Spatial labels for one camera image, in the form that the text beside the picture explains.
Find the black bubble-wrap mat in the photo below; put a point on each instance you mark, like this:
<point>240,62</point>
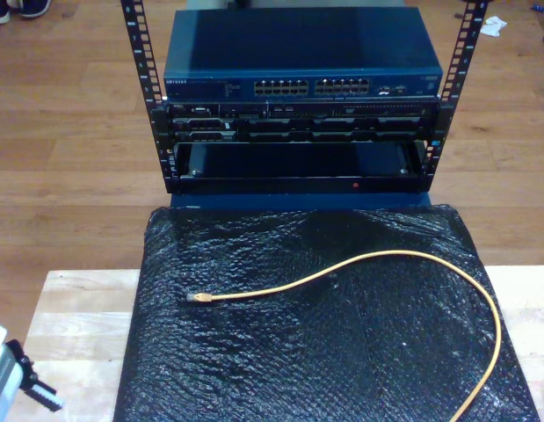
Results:
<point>298,351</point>

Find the blue base panel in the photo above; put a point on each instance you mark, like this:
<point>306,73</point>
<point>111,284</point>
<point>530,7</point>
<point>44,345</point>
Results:
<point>298,201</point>

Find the person's shoe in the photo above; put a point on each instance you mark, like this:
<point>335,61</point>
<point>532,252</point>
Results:
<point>0,13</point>
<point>34,8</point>

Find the black rack server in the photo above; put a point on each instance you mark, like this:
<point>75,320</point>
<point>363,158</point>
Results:
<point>298,127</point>

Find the white crumpled paper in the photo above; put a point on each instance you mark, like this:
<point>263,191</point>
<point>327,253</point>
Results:
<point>493,26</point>

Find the blue network switch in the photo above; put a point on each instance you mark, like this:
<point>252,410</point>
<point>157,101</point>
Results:
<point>298,44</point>

